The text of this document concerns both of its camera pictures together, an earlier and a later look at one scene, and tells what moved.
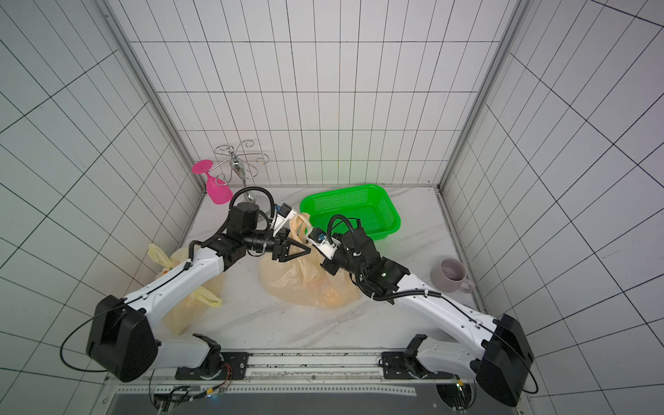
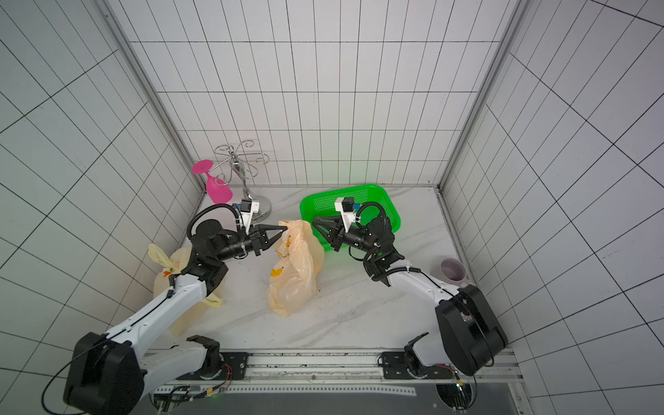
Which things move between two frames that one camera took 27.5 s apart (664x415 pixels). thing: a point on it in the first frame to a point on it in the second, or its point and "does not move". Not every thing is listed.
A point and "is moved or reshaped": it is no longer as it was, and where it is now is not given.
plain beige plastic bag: [303, 279] is moved or reshaped
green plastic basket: [368, 206] does not move
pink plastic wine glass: [218, 190] does not move
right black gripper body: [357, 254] to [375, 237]
